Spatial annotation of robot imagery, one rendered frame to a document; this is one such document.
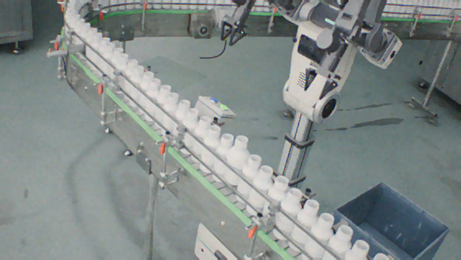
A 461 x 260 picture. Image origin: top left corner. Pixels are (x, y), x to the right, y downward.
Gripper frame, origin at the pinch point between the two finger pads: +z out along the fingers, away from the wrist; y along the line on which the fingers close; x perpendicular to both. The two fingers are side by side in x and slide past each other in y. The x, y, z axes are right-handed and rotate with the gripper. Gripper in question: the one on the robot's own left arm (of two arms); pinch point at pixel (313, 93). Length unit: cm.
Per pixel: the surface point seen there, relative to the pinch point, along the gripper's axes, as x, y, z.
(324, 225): -29, 33, 26
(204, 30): 88, -124, 8
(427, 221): 36, 50, 23
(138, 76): -16, -60, 26
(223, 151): -22.4, -7.7, 27.8
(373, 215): 43, 31, 34
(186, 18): 84, -139, 6
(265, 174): -25.9, 10.2, 24.6
